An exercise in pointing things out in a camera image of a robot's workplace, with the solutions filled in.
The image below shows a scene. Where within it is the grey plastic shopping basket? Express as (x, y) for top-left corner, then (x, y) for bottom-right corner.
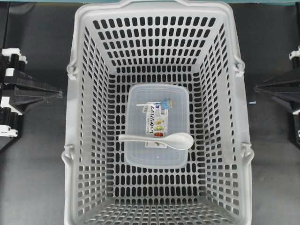
(61, 0), (254, 225)

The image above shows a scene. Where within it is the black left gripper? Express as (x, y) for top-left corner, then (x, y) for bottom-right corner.
(0, 48), (62, 150)

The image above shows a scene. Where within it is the white chinese soup spoon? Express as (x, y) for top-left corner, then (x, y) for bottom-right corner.
(119, 132), (194, 150)

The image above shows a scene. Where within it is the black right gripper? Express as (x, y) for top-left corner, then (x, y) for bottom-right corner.
(255, 46), (300, 148)

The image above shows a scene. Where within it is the clear plastic food container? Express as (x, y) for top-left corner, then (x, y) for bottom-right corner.
(124, 84), (190, 169)

